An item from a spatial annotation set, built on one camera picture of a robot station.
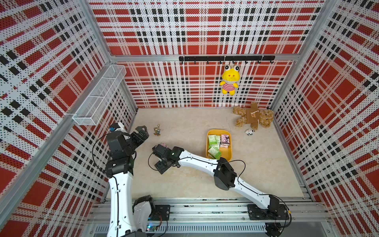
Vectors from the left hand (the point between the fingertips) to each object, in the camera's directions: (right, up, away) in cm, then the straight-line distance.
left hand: (143, 131), depth 74 cm
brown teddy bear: (+69, +9, +33) cm, 77 cm away
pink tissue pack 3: (+4, -10, +23) cm, 26 cm away
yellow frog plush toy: (+48, +34, +17) cm, 61 cm away
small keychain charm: (-2, -2, +33) cm, 33 cm away
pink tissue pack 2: (+46, -11, +22) cm, 52 cm away
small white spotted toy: (+65, -2, +30) cm, 72 cm away
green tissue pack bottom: (+39, -14, +17) cm, 44 cm away
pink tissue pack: (+46, -7, +22) cm, 51 cm away
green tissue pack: (+38, -7, +22) cm, 45 cm away
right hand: (+8, -21, +15) cm, 27 cm away
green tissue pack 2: (+37, -10, +20) cm, 43 cm away
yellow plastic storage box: (+46, -15, +22) cm, 53 cm away
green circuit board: (+6, -46, -5) cm, 46 cm away
